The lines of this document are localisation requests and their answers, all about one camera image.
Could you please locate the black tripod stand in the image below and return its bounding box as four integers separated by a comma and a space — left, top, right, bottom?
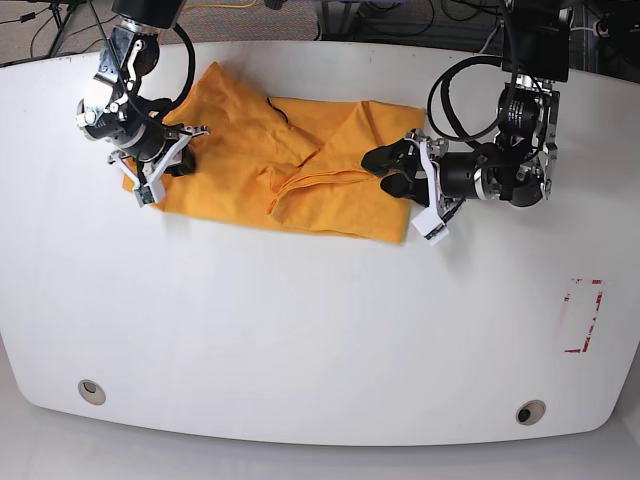
29, 0, 83, 60

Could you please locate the orange yellow t-shirt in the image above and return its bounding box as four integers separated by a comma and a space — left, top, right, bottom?
156, 63, 424, 243

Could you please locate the table grommet hole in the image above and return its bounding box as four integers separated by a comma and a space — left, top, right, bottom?
78, 380, 106, 406
515, 400, 546, 426

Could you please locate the red tape marker rectangle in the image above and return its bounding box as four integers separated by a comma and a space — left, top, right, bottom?
557, 278, 604, 354

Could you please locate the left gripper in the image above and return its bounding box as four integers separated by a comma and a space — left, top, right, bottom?
361, 129, 551, 228

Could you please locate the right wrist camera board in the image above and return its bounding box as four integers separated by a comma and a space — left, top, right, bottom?
133, 184, 166, 207

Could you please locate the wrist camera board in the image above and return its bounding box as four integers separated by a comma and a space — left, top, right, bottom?
133, 184, 166, 207
411, 209, 449, 246

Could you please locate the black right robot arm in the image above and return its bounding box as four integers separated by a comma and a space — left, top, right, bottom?
76, 1, 209, 206

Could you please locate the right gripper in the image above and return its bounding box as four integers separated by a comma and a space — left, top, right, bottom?
76, 102, 209, 191

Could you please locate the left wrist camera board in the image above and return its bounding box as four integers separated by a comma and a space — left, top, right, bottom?
411, 209, 449, 246

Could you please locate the right table grommet hole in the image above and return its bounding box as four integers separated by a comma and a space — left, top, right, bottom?
515, 400, 546, 426

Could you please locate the yellow cable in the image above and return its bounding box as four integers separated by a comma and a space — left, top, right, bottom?
199, 0, 259, 11

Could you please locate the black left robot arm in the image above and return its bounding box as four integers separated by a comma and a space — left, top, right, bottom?
361, 1, 572, 244

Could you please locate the left table grommet hole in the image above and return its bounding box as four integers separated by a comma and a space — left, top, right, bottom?
78, 380, 106, 406

